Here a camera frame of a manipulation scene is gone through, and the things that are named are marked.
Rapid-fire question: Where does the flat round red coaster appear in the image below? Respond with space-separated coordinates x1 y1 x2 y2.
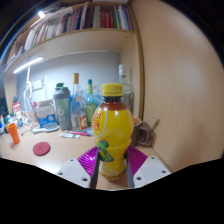
32 141 52 157

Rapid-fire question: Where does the yellow drink bottle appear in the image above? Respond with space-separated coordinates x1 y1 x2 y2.
91 83 135 183

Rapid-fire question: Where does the tall clear bottle white cap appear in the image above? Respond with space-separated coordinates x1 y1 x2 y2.
118 64 135 114

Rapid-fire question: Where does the brown mug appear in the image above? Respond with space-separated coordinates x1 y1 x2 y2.
132 116 158 148

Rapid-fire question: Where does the red and white canister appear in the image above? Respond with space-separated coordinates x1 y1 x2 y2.
12 101 22 116

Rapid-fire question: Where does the light blue hairbrush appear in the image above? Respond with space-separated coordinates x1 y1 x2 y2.
31 123 60 134

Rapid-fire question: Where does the slim green glass bottle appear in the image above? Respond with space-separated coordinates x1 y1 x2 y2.
85 78 98 128

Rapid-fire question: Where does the white and green tube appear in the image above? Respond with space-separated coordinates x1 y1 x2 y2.
59 132 81 139

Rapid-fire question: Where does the wooden shelf unit with books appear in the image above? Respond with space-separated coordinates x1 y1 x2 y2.
0 0 145 86

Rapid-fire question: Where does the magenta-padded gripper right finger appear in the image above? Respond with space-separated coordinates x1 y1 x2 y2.
124 145 172 189

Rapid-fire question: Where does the pink pen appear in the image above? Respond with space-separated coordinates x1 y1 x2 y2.
64 130 89 137

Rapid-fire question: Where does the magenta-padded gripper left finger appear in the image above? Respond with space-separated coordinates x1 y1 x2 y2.
56 145 102 190

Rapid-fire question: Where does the grey shaker bottle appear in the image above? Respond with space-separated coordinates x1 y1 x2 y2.
52 82 73 132

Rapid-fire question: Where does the white desk lamp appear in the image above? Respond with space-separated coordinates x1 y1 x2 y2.
12 56 45 101

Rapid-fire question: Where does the orange plastic cup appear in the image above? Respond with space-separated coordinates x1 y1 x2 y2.
7 122 21 145

